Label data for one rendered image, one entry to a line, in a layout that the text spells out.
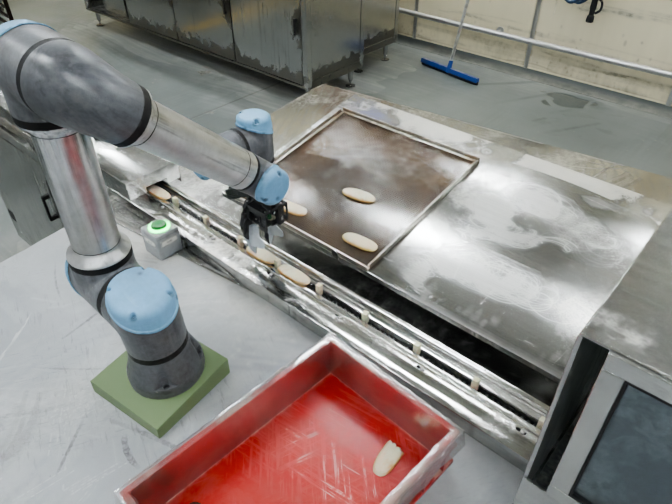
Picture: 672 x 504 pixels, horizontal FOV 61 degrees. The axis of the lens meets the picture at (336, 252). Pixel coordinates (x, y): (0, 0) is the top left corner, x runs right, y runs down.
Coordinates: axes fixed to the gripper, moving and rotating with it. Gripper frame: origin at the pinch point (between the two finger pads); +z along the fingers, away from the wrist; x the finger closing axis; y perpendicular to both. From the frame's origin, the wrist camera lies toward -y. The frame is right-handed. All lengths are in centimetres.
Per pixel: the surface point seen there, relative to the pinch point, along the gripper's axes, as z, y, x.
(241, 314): 7.0, 9.8, -15.5
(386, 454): 6, 58, -22
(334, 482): 7, 54, -32
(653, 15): 26, -16, 370
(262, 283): 2.8, 9.2, -7.9
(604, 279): -5, 71, 38
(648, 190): 7, 62, 103
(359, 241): -1.8, 19.5, 15.4
